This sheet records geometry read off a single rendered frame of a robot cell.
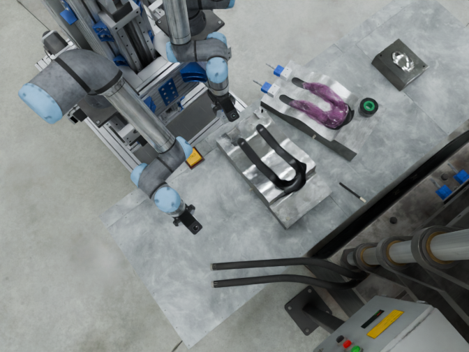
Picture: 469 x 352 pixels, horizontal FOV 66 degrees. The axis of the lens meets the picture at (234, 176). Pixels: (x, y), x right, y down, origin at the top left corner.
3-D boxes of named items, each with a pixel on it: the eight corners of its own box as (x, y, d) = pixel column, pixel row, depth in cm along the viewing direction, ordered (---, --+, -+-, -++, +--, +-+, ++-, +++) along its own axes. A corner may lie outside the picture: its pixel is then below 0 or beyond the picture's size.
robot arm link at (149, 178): (155, 158, 127) (177, 179, 125) (132, 181, 125) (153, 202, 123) (149, 151, 119) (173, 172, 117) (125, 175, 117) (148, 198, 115)
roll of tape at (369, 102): (355, 114, 161) (357, 111, 157) (359, 98, 162) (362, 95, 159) (373, 119, 160) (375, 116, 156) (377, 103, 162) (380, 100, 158)
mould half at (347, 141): (259, 105, 175) (261, 94, 165) (289, 66, 180) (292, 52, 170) (350, 161, 167) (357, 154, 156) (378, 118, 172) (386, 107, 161)
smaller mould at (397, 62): (370, 63, 179) (375, 55, 172) (393, 46, 181) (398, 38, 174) (399, 91, 175) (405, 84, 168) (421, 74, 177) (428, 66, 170)
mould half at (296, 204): (217, 146, 170) (214, 135, 157) (259, 114, 174) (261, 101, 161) (285, 230, 159) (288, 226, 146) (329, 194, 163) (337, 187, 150)
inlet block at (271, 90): (250, 86, 175) (250, 81, 170) (256, 79, 176) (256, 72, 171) (273, 100, 173) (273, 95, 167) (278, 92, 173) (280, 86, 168)
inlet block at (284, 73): (262, 70, 177) (263, 63, 172) (268, 62, 178) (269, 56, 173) (285, 84, 175) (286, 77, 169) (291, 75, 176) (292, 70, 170)
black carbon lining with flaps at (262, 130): (234, 143, 163) (234, 135, 154) (262, 122, 165) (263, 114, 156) (284, 202, 156) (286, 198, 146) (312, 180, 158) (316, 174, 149)
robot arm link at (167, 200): (164, 179, 115) (183, 197, 113) (171, 187, 125) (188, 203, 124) (146, 197, 113) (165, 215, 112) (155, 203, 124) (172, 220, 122)
